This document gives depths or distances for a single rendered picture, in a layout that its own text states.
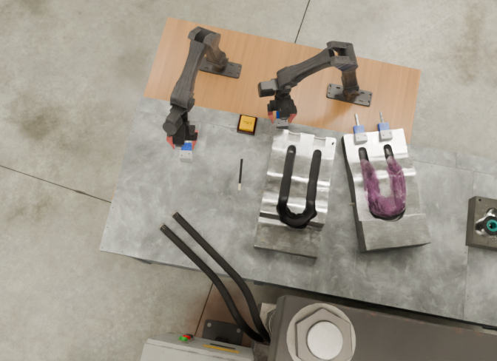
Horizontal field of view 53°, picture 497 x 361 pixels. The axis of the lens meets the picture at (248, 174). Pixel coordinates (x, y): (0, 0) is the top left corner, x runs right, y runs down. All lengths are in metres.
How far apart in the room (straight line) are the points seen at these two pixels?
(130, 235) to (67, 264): 0.96
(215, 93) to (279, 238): 0.72
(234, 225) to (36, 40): 2.02
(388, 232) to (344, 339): 1.25
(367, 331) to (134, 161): 1.53
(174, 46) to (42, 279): 1.52
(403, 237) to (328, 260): 0.31
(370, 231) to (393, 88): 0.70
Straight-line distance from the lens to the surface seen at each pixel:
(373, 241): 2.04
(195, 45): 1.88
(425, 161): 2.30
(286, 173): 2.07
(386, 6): 3.57
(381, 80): 2.38
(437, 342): 0.92
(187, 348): 1.42
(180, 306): 2.89
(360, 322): 0.89
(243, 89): 2.28
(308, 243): 2.04
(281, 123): 2.16
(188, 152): 2.13
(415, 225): 2.10
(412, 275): 2.18
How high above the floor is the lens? 2.87
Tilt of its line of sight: 75 degrees down
